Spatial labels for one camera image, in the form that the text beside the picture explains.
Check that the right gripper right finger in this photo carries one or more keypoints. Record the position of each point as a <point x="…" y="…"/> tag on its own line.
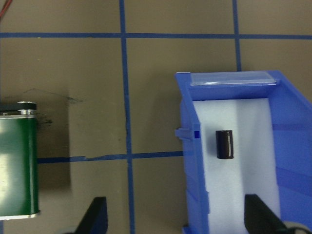
<point x="260" y="219"/>

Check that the green conveyor belt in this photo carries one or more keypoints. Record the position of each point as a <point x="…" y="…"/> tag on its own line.
<point x="19" y="192"/>

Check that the dark brown capacitor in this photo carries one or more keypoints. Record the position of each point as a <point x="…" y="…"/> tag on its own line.
<point x="224" y="144"/>

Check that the white foam sheet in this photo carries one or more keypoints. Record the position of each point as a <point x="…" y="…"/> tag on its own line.
<point x="250" y="171"/>

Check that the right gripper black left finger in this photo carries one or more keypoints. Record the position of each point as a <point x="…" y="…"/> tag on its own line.
<point x="95" y="220"/>

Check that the blue plastic bin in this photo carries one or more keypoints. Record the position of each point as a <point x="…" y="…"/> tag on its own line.
<point x="291" y="116"/>

